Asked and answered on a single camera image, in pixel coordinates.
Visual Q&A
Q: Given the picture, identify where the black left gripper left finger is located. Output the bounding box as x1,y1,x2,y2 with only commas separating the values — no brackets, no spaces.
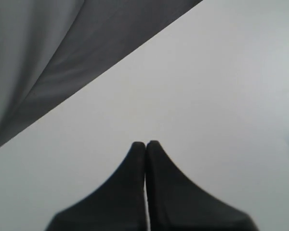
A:
47,142,146,231

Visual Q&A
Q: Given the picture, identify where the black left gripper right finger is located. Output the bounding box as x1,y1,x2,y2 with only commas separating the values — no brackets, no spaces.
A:
145,141,258,231

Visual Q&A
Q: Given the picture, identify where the grey backdrop cloth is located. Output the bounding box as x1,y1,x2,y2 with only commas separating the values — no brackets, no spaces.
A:
0,0,198,147

